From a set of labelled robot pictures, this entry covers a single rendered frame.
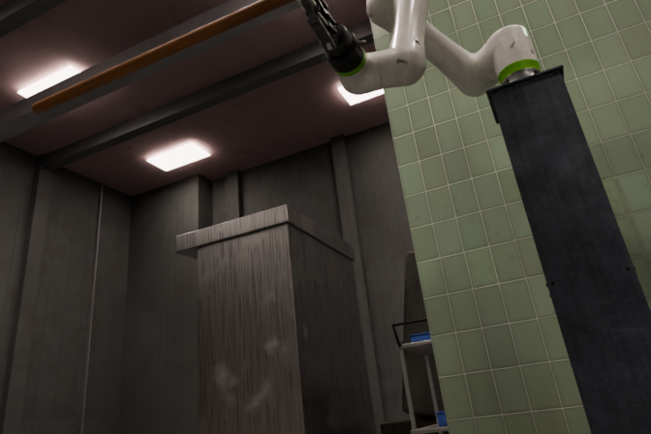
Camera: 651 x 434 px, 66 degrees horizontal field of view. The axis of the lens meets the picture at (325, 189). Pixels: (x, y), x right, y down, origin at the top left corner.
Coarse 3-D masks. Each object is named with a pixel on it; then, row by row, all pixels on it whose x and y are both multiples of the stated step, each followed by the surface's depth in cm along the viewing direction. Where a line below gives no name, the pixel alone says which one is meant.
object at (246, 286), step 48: (192, 240) 514; (240, 240) 492; (288, 240) 469; (336, 240) 576; (240, 288) 474; (288, 288) 452; (336, 288) 545; (240, 336) 456; (288, 336) 436; (336, 336) 510; (240, 384) 440; (288, 384) 421; (336, 384) 480; (240, 432) 425; (288, 432) 408; (336, 432) 453
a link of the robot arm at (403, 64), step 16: (400, 0) 142; (416, 0) 140; (400, 16) 138; (416, 16) 137; (400, 32) 134; (416, 32) 133; (400, 48) 129; (416, 48) 129; (384, 64) 130; (400, 64) 128; (416, 64) 128; (384, 80) 132; (400, 80) 130; (416, 80) 131
